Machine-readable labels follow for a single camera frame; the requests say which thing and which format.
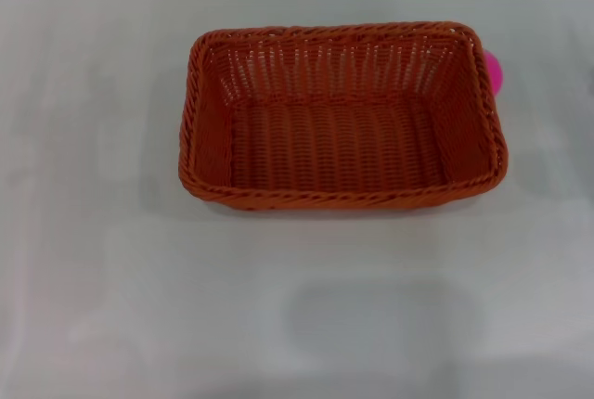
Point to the pink foam ball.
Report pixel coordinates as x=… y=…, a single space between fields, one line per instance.
x=494 y=72

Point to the orange woven plastic basket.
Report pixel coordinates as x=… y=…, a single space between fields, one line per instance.
x=334 y=148

